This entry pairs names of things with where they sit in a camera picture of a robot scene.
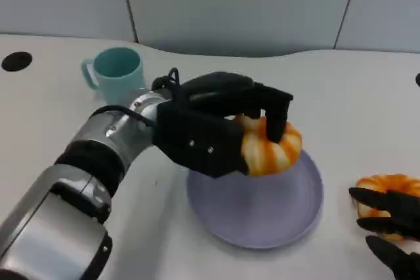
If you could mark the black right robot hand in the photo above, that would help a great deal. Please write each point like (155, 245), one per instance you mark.
(403, 208)

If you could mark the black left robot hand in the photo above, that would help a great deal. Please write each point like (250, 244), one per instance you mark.
(226, 93)

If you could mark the orange and white bread roll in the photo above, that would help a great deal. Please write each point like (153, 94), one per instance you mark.
(265, 157)
(380, 183)

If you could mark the pale green mug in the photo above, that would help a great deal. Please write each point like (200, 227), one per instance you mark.
(118, 78)

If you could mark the lilac plate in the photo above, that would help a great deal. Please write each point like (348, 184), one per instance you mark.
(256, 214)

